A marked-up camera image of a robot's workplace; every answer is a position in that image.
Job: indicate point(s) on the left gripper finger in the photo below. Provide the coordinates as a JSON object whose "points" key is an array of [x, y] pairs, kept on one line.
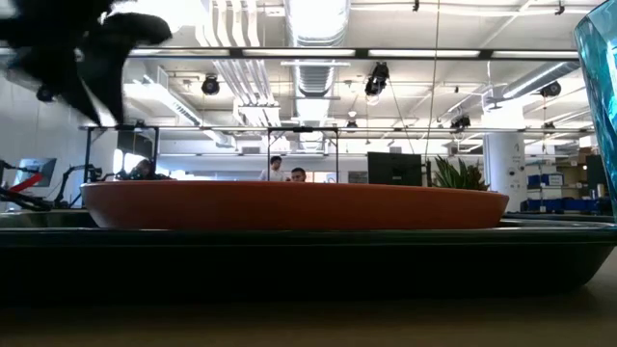
{"points": [[108, 58], [60, 79]]}

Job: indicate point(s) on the orange plate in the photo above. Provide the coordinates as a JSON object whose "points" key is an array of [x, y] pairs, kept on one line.
{"points": [[289, 205]]}

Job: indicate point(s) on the teal transparent plastic cup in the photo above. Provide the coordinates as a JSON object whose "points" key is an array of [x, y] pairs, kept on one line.
{"points": [[602, 96]]}

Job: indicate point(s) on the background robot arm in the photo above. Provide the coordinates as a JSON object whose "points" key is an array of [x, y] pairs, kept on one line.
{"points": [[72, 179]]}

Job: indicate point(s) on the dark green tray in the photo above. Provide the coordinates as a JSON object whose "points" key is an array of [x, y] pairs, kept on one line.
{"points": [[289, 265]]}

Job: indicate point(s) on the person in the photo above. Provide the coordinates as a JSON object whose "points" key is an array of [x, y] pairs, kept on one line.
{"points": [[275, 168], [142, 169], [299, 174]]}

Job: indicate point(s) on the black overhead rig bar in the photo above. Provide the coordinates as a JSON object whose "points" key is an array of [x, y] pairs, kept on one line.
{"points": [[361, 53]]}

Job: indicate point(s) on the black monitor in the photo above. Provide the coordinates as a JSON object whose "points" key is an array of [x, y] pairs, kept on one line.
{"points": [[394, 168]]}

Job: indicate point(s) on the potted artificial succulent plant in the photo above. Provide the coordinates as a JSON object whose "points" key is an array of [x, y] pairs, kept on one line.
{"points": [[460, 176]]}

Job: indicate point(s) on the white pillar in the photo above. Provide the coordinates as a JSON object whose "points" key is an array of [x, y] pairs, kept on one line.
{"points": [[505, 164]]}

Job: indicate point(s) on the blue storage bins shelf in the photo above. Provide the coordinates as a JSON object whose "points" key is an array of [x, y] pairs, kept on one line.
{"points": [[554, 195]]}

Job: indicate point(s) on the black rig frame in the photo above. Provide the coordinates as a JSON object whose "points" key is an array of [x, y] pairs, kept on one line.
{"points": [[303, 129], [120, 129]]}

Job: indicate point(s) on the black ceiling camera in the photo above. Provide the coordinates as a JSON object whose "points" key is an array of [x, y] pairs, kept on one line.
{"points": [[550, 89], [210, 86], [377, 78]]}

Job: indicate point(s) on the silver ceiling duct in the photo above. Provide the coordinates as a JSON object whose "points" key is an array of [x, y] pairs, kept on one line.
{"points": [[315, 43]]}

